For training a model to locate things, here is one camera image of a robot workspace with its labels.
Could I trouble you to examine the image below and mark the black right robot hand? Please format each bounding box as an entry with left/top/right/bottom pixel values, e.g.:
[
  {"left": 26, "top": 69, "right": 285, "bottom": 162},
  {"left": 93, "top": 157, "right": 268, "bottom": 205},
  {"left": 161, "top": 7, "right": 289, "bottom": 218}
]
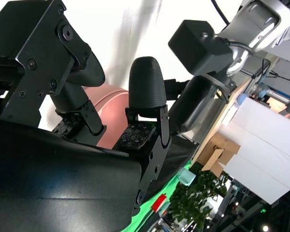
[{"left": 0, "top": 0, "right": 173, "bottom": 232}]

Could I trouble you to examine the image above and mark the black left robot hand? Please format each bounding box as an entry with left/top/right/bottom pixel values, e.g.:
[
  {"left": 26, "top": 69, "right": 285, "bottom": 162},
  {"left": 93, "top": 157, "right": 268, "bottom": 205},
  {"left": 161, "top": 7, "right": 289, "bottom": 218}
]
[{"left": 163, "top": 78, "right": 188, "bottom": 101}]

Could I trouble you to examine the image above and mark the grey blue-jointed robot arm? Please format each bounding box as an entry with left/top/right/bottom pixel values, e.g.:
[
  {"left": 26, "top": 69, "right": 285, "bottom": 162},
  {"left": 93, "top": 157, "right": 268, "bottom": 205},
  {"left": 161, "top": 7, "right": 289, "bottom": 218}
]
[{"left": 250, "top": 82, "right": 290, "bottom": 119}]

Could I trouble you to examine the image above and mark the pink plastic bowl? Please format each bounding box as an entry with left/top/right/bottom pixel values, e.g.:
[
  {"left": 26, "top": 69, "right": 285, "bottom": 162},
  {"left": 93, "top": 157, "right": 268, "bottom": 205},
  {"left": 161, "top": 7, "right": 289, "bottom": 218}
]
[{"left": 83, "top": 84, "right": 131, "bottom": 150}]

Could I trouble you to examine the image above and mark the black backdrop cloth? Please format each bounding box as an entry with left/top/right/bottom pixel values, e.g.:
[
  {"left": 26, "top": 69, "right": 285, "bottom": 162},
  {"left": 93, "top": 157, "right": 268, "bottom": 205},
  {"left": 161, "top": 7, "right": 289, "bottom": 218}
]
[{"left": 145, "top": 134, "right": 199, "bottom": 201}]

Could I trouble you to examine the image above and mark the brown cardboard box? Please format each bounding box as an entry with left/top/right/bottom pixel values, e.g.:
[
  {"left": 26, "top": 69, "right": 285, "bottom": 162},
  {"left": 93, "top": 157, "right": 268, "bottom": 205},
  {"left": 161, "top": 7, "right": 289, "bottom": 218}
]
[{"left": 201, "top": 132, "right": 242, "bottom": 178}]

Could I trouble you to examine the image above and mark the pale teal container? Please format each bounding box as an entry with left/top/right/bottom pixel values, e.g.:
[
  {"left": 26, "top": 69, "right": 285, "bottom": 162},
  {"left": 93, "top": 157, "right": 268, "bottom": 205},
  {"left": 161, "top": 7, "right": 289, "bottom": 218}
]
[{"left": 178, "top": 167, "right": 197, "bottom": 186}]

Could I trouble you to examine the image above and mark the red flat object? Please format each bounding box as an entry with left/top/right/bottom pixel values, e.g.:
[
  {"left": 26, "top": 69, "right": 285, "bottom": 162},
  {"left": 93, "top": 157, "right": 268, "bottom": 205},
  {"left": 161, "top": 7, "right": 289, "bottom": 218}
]
[{"left": 151, "top": 194, "right": 168, "bottom": 213}]

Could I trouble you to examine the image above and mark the green cloth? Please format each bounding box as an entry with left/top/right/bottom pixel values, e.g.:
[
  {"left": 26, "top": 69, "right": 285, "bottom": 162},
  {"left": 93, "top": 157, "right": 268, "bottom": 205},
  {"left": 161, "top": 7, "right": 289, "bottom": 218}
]
[{"left": 124, "top": 160, "right": 194, "bottom": 232}]

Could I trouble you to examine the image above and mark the white panel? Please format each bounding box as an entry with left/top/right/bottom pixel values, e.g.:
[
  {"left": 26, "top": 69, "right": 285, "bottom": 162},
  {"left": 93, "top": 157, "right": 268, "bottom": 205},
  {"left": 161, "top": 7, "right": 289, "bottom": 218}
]
[{"left": 218, "top": 96, "right": 290, "bottom": 205}]

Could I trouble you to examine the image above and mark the green leafy plant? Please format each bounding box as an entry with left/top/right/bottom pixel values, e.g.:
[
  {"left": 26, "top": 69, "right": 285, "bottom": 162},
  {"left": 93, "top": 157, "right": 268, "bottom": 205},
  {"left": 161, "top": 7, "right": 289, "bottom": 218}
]
[{"left": 168, "top": 168, "right": 229, "bottom": 227}]

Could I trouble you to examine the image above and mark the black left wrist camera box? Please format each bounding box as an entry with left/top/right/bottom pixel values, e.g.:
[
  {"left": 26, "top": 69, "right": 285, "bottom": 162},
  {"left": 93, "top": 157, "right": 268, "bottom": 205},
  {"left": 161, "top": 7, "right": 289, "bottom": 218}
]
[{"left": 168, "top": 19, "right": 233, "bottom": 76}]

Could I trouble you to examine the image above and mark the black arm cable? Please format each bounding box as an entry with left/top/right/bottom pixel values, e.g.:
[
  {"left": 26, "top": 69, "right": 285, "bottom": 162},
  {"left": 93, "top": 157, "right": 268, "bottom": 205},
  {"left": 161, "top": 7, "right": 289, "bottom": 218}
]
[{"left": 210, "top": 0, "right": 232, "bottom": 25}]

